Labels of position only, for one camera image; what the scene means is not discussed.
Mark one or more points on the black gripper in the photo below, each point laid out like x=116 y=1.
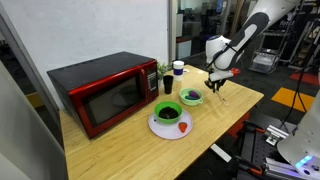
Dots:
x=213 y=83

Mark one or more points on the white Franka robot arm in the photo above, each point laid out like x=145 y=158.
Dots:
x=220 y=50

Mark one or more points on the mint green colander bowl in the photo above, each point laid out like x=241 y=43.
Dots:
x=184 y=100

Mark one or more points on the teal toy cucumber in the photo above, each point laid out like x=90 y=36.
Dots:
x=190 y=98

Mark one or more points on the red floor mat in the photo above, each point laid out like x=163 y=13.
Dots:
x=240 y=125
x=304 y=77

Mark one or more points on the white paper cup blue band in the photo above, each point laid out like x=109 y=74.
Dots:
x=178 y=70

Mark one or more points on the black cup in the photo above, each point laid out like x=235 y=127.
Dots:
x=168 y=85

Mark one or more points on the white background cabinet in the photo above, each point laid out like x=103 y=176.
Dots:
x=184 y=48

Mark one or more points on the red toy strawberry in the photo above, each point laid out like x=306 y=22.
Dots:
x=182 y=127

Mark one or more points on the black beans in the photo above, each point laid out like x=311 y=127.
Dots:
x=168 y=113

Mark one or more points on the small potted green plant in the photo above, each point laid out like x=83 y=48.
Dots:
x=162 y=70

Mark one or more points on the white power strip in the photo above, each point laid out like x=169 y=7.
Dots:
x=221 y=152

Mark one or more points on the lilac round plate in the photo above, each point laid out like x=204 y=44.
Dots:
x=163 y=131

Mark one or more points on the black optical breadboard table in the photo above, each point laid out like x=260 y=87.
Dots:
x=253 y=150

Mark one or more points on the orange floor mat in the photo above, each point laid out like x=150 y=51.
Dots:
x=293 y=99

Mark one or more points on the red and black microwave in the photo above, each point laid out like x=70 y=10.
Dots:
x=100 y=76

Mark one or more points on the white wrist camera red clip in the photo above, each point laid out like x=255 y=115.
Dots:
x=221 y=75

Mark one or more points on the silver aluminium bracket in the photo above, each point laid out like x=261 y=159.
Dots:
x=277 y=135

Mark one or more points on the grey metal frame post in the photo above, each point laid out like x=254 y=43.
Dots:
x=30 y=70

